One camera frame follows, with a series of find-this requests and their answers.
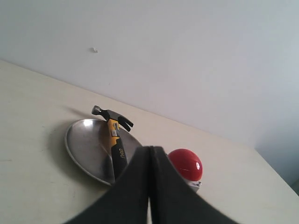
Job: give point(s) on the yellow black claw hammer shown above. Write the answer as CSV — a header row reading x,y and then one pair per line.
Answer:
x,y
114,121

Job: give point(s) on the round steel plate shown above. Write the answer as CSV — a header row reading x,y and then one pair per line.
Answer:
x,y
87,143

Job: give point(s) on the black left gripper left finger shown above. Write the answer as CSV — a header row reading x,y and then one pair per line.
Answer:
x,y
126,202

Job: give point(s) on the red dome push button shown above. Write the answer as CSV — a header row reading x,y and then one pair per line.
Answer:
x,y
188,165

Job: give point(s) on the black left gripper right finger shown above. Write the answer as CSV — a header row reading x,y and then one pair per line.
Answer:
x,y
172,201

